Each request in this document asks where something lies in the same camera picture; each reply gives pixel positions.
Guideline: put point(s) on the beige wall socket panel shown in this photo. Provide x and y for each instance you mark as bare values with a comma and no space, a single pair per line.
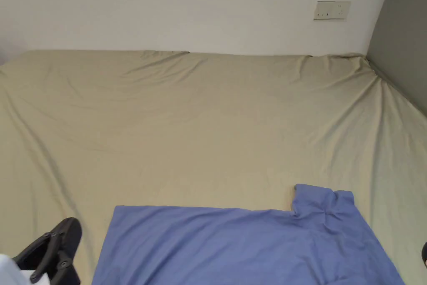
332,10

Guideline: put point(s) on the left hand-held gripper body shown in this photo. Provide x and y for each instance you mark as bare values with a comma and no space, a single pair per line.
11,271

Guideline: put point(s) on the bed with beige sheet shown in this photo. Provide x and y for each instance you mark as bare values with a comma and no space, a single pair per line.
200,124

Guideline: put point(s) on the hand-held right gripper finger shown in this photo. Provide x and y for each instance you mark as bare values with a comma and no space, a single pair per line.
424,254

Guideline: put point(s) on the grey padded headboard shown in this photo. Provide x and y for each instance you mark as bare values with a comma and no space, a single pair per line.
403,31

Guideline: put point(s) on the blue shirt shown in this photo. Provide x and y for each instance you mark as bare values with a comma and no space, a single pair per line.
233,248

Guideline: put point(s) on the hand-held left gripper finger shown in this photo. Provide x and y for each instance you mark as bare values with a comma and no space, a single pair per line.
63,273
70,231

